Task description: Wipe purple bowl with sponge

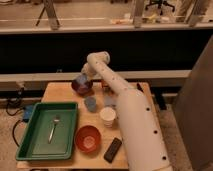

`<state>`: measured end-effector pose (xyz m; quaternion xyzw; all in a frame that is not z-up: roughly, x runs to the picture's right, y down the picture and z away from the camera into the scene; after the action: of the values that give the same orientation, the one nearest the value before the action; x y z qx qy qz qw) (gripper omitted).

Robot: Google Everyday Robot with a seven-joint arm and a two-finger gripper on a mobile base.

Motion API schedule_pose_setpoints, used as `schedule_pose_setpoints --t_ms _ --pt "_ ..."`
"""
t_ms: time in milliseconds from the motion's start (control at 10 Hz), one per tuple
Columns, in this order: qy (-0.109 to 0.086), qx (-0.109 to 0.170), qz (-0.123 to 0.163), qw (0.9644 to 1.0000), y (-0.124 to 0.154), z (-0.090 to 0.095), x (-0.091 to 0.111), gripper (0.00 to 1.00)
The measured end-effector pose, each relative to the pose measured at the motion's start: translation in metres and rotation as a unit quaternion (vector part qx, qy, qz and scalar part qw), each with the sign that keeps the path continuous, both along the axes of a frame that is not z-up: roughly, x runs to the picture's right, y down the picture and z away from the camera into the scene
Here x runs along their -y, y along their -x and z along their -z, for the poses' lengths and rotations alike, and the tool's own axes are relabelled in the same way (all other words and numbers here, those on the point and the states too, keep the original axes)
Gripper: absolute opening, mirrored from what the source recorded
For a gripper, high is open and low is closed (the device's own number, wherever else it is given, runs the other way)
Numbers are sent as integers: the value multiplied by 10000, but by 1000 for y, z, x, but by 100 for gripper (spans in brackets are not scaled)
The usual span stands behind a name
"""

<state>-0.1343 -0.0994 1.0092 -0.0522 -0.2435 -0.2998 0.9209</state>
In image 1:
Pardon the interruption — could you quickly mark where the metal spoon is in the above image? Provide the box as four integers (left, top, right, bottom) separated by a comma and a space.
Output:
48, 115, 60, 143

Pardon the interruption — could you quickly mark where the white paper cup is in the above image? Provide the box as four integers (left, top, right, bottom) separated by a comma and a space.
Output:
99, 107, 116, 127

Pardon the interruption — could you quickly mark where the green plastic tray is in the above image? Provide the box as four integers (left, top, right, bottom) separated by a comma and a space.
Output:
16, 102, 78, 161

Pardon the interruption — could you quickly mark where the clear glass cup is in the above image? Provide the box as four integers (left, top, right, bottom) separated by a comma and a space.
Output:
104, 95, 116, 108

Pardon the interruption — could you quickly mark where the blue plastic cup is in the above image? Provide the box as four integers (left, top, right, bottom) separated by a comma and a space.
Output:
84, 96, 96, 112

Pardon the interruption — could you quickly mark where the black marker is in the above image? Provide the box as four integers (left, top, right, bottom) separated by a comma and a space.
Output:
136, 83, 143, 92

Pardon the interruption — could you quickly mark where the blue power box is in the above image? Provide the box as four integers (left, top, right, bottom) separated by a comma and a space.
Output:
22, 105, 34, 122

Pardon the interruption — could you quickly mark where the black rectangular block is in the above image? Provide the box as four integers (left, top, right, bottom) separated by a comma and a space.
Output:
104, 138, 122, 163

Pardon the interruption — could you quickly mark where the black cable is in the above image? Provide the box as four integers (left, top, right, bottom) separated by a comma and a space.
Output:
5, 87, 26, 148

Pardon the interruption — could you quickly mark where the orange bowl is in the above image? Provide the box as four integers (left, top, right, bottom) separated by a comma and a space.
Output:
74, 125, 101, 154

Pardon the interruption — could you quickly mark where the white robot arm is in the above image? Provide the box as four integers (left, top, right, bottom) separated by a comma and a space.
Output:
81, 51, 173, 171

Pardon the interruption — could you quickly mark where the office chair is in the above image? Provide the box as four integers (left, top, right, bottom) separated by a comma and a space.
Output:
145, 0, 176, 15

